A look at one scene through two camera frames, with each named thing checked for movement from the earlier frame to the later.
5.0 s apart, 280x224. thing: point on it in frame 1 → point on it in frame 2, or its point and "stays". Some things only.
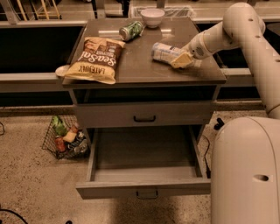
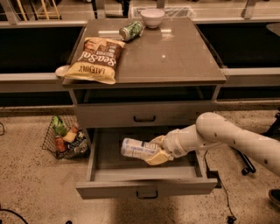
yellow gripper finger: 181,61 → 159,158
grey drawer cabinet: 150,94 stays
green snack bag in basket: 59,127 stays
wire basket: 65,140 stays
